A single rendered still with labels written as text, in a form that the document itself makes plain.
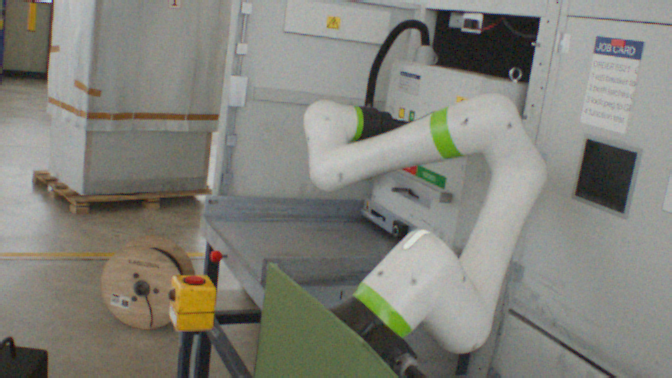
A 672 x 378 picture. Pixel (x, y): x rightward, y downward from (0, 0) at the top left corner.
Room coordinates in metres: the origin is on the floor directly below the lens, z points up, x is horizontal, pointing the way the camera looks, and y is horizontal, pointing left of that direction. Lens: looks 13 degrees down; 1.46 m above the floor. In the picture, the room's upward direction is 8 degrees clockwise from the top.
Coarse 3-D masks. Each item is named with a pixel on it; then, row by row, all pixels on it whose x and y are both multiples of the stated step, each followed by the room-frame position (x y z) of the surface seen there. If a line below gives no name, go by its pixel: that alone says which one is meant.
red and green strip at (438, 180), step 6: (408, 168) 2.13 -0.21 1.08; (414, 168) 2.10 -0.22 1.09; (420, 168) 2.07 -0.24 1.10; (414, 174) 2.10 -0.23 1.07; (420, 174) 2.07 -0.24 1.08; (426, 174) 2.04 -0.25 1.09; (432, 174) 2.01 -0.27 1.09; (438, 174) 1.98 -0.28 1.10; (426, 180) 2.03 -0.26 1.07; (432, 180) 2.01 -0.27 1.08; (438, 180) 1.98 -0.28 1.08; (444, 180) 1.95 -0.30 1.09; (438, 186) 1.97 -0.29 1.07; (444, 186) 1.95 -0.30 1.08
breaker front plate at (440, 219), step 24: (408, 72) 2.21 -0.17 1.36; (432, 72) 2.09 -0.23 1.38; (408, 96) 2.19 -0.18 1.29; (432, 96) 2.07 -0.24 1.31; (456, 96) 1.96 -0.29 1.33; (408, 120) 2.17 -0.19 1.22; (432, 168) 2.02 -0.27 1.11; (456, 168) 1.91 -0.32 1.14; (384, 192) 2.24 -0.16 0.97; (456, 192) 1.90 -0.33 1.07; (408, 216) 2.09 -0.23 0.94; (432, 216) 1.98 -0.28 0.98; (456, 216) 1.88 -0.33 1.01
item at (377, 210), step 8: (368, 200) 2.30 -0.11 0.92; (376, 208) 2.25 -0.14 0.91; (384, 208) 2.21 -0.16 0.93; (376, 216) 2.24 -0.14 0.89; (384, 216) 2.19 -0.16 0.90; (392, 216) 2.15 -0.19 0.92; (384, 224) 2.19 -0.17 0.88; (392, 224) 2.14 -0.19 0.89; (408, 224) 2.06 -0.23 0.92; (408, 232) 2.06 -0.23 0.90; (456, 248) 1.87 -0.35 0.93
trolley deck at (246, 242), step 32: (224, 224) 2.05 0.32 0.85; (256, 224) 2.10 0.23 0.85; (288, 224) 2.15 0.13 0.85; (320, 224) 2.20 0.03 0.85; (352, 224) 2.26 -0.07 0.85; (256, 256) 1.80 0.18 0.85; (288, 256) 1.84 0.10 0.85; (320, 256) 1.88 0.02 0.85; (352, 256) 1.92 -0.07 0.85; (256, 288) 1.62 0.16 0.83; (320, 288) 1.63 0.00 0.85; (352, 288) 1.67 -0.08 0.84
